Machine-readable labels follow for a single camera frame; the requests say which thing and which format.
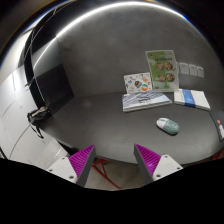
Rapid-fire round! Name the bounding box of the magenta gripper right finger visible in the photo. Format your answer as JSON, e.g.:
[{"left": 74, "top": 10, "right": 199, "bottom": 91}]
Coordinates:
[{"left": 134, "top": 144, "right": 182, "bottom": 184}]

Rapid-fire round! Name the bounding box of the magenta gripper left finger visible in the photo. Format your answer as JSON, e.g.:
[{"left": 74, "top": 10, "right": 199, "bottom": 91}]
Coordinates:
[{"left": 47, "top": 145, "right": 96, "bottom": 187}]

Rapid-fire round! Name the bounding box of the white green computer mouse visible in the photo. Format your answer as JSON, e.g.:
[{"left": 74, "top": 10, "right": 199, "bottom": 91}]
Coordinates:
[{"left": 156, "top": 118, "right": 180, "bottom": 135}]

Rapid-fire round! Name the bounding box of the white box blue band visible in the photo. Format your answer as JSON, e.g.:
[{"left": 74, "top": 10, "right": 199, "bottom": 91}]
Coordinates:
[{"left": 174, "top": 89, "right": 211, "bottom": 110}]

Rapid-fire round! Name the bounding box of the black monitor screen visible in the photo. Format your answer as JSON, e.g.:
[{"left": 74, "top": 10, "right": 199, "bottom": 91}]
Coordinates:
[{"left": 36, "top": 64, "right": 74, "bottom": 114}]

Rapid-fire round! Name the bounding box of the colourful sticker card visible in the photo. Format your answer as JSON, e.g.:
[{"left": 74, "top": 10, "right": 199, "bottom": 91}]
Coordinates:
[{"left": 124, "top": 72, "right": 152, "bottom": 94}]

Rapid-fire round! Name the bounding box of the green poster with faces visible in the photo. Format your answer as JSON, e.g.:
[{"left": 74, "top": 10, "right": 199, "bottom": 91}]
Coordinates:
[{"left": 146, "top": 50, "right": 179, "bottom": 92}]

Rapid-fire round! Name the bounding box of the red table leg frame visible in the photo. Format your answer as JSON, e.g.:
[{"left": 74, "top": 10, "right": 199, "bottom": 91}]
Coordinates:
[{"left": 92, "top": 158, "right": 120, "bottom": 190}]

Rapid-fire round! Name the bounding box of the white wall socket left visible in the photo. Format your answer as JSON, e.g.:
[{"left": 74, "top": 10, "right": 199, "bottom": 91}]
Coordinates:
[{"left": 179, "top": 63, "right": 189, "bottom": 75}]

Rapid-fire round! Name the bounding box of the white wall socket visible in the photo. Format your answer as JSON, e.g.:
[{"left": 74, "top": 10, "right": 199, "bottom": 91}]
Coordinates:
[
  {"left": 197, "top": 67, "right": 204, "bottom": 78},
  {"left": 189, "top": 64, "right": 197, "bottom": 76},
  {"left": 179, "top": 63, "right": 189, "bottom": 75}
]

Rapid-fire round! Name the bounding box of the white wall socket middle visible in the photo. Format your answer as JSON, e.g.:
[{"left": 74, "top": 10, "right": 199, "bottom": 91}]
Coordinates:
[{"left": 189, "top": 64, "right": 197, "bottom": 76}]

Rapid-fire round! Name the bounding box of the white wall socket right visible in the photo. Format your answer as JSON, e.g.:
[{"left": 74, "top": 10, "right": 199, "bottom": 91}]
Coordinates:
[{"left": 197, "top": 67, "right": 204, "bottom": 78}]

